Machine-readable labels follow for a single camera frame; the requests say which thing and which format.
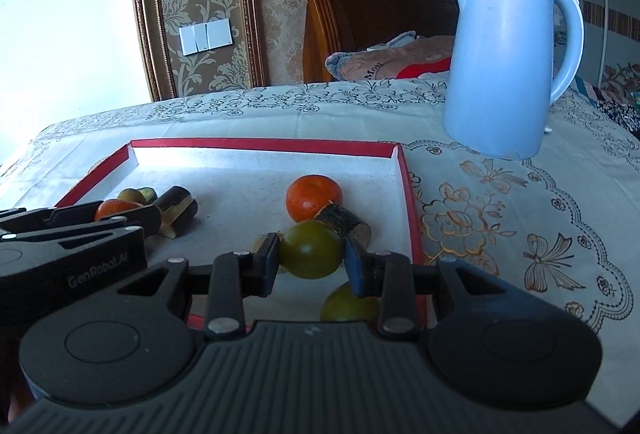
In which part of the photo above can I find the gold wall panel frame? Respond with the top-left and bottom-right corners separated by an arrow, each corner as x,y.
130,0 -> 266,102

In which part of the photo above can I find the orange tangerine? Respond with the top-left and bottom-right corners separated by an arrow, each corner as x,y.
285,174 -> 344,223
94,198 -> 146,223

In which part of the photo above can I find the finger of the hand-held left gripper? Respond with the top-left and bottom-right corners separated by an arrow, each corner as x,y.
0,224 -> 146,251
0,201 -> 162,237

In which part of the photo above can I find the folded printed blanket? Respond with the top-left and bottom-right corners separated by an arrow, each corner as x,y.
325,31 -> 456,82

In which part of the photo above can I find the light blue electric kettle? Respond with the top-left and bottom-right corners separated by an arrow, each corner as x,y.
442,0 -> 585,161

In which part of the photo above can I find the yellow-green tangerine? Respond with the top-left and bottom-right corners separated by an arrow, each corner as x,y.
278,220 -> 347,279

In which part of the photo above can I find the patterned bedding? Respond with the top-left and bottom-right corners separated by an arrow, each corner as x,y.
570,64 -> 640,141

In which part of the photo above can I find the green tangerine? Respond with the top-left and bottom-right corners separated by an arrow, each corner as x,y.
320,283 -> 382,323

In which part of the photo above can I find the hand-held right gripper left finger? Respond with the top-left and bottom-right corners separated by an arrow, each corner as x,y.
117,234 -> 281,341

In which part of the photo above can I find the red shallow cardboard box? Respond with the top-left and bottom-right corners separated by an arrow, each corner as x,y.
54,139 -> 431,330

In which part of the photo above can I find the white floral tablecloth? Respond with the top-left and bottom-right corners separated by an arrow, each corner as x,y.
0,78 -> 640,415

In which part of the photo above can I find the black sushi piece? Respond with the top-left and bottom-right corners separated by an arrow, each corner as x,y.
314,202 -> 372,249

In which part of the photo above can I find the dark green cucumber chunk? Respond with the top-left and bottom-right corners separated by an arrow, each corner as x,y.
154,186 -> 199,241

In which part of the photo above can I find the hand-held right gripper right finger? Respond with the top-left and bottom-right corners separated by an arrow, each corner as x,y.
344,241 -> 482,339

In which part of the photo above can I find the white wall light switch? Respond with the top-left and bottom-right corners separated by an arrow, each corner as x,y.
179,18 -> 234,56

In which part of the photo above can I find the brown wooden headboard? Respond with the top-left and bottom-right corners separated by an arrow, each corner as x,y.
292,0 -> 458,83

